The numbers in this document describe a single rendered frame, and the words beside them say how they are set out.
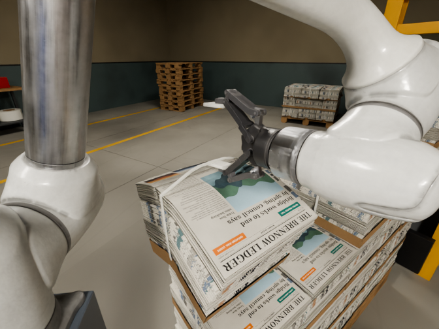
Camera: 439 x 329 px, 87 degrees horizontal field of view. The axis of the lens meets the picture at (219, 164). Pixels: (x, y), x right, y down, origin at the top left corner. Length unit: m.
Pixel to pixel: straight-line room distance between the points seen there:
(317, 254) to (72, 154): 0.81
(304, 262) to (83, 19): 0.87
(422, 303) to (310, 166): 1.93
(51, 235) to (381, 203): 0.50
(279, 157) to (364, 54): 0.18
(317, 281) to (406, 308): 1.30
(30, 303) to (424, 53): 0.65
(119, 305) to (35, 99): 1.56
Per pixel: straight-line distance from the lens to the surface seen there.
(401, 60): 0.39
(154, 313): 1.79
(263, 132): 0.42
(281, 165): 0.37
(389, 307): 2.07
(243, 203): 0.53
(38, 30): 0.47
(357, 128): 0.34
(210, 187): 0.55
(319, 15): 0.35
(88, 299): 0.64
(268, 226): 0.51
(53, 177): 0.53
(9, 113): 6.37
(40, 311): 0.53
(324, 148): 0.33
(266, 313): 0.77
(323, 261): 0.94
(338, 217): 1.01
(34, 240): 0.49
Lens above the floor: 1.47
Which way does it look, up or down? 25 degrees down
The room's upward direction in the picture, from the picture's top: straight up
